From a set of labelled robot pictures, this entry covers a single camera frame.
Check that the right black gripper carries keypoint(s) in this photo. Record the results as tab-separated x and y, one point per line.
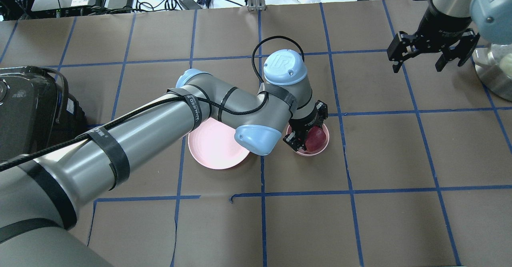
434	25

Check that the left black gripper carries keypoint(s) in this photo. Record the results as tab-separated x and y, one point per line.
302	120

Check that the pink bowl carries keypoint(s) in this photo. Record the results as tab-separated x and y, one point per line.
317	141

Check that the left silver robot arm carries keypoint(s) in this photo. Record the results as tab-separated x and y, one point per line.
41	193

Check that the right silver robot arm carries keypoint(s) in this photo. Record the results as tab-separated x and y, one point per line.
492	20

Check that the pink plate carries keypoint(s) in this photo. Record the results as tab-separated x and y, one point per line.
213	145

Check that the black rice cooker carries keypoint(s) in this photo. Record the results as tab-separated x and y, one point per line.
37	110

